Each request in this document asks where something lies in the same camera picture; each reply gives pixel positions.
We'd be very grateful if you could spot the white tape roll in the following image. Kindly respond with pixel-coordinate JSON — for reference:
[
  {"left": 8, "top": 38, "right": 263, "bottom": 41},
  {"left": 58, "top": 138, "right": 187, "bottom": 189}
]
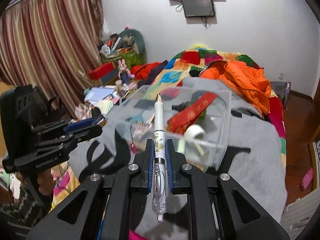
[{"left": 184, "top": 124, "right": 206, "bottom": 140}]

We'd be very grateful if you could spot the green neck pillow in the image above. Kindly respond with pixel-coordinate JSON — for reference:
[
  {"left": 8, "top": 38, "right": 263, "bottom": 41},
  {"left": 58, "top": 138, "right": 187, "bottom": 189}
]
[{"left": 120, "top": 29, "right": 147, "bottom": 62}]

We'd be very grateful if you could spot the pink bunny figurine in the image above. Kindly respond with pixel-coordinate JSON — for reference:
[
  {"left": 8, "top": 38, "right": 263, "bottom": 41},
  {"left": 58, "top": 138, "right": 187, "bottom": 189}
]
[{"left": 118, "top": 59, "right": 131, "bottom": 85}]

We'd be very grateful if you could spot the dark green spray bottle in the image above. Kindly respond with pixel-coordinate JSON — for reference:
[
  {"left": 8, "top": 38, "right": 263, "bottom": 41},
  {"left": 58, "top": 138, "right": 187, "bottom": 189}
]
[{"left": 171, "top": 101, "right": 207, "bottom": 119}]

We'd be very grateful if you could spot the white gold pen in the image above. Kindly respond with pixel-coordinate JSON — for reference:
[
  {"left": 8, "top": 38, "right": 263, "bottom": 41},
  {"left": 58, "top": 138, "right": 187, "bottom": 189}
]
[{"left": 152, "top": 94, "right": 168, "bottom": 223}]

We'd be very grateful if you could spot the orange down jacket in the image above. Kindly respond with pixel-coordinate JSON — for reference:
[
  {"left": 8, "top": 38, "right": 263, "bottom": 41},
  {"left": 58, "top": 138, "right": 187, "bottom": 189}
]
[{"left": 199, "top": 60, "right": 271, "bottom": 115}]

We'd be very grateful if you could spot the pale green long tube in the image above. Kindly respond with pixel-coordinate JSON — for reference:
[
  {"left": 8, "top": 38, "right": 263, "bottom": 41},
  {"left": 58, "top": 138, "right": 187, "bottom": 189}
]
[{"left": 176, "top": 139, "right": 185, "bottom": 154}]

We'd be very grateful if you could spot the clear plastic storage box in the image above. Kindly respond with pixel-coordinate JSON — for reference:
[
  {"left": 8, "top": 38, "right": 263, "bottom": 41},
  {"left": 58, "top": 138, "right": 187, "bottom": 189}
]
[{"left": 107, "top": 86, "right": 231, "bottom": 171}]

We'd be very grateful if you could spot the green cardboard box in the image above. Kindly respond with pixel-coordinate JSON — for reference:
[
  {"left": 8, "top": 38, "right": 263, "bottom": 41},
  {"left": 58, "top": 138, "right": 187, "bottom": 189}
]
[{"left": 100, "top": 50, "right": 144, "bottom": 69}]

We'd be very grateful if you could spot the blue notebook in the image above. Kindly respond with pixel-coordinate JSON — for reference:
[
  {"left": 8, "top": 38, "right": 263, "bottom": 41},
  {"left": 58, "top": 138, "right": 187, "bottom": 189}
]
[{"left": 84, "top": 87, "right": 115, "bottom": 105}]

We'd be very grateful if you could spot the person's hand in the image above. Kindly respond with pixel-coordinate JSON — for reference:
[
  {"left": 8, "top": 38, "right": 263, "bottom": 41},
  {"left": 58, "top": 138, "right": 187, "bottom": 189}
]
[{"left": 15, "top": 169, "right": 55, "bottom": 196}]

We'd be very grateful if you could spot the wall mounted small monitor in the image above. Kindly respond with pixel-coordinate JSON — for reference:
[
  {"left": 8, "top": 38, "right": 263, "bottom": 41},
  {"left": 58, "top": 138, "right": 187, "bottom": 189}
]
[{"left": 182, "top": 0, "right": 215, "bottom": 18}]

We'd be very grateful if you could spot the grey black blanket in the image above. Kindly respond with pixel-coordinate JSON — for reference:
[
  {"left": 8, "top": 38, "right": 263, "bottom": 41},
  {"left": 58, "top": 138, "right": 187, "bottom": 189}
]
[{"left": 69, "top": 77, "right": 287, "bottom": 221}]

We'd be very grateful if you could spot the colourful patchwork quilt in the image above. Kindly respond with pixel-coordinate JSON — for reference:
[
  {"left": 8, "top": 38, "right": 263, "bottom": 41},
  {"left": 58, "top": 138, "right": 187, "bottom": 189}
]
[{"left": 146, "top": 47, "right": 286, "bottom": 166}]

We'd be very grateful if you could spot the red flat box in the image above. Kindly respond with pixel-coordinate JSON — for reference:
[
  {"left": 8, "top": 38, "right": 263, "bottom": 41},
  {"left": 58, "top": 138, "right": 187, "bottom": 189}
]
[{"left": 88, "top": 62, "right": 115, "bottom": 80}]

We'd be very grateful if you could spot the pink croc shoe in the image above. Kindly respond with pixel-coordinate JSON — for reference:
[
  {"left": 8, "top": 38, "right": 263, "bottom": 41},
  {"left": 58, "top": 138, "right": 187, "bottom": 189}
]
[{"left": 301, "top": 168, "right": 313, "bottom": 191}]

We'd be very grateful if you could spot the dark purple garment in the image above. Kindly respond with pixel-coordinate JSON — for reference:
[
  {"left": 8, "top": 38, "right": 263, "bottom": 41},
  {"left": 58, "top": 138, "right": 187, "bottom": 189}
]
[{"left": 137, "top": 60, "right": 168, "bottom": 88}]

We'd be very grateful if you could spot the striped curtain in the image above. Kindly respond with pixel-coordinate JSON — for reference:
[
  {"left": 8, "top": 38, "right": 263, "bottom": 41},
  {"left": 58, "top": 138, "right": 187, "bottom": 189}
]
[{"left": 1, "top": 0, "right": 103, "bottom": 116}]

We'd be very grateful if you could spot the red garment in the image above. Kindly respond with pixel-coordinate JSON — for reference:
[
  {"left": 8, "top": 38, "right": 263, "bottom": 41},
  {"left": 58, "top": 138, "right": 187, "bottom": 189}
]
[{"left": 130, "top": 62, "right": 161, "bottom": 80}]

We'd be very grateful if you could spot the red tea package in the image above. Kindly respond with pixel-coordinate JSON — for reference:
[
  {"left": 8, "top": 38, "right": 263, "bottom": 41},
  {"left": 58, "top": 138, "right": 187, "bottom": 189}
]
[{"left": 166, "top": 92, "right": 217, "bottom": 135}]

